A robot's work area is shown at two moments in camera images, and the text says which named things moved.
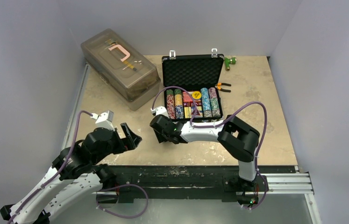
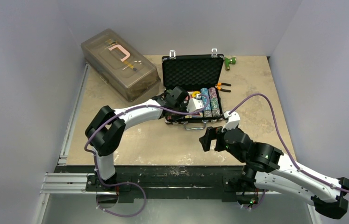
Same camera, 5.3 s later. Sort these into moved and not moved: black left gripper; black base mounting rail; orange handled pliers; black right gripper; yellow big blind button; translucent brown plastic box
Moved: black right gripper; black left gripper
Not moved: translucent brown plastic box; orange handled pliers; black base mounting rail; yellow big blind button
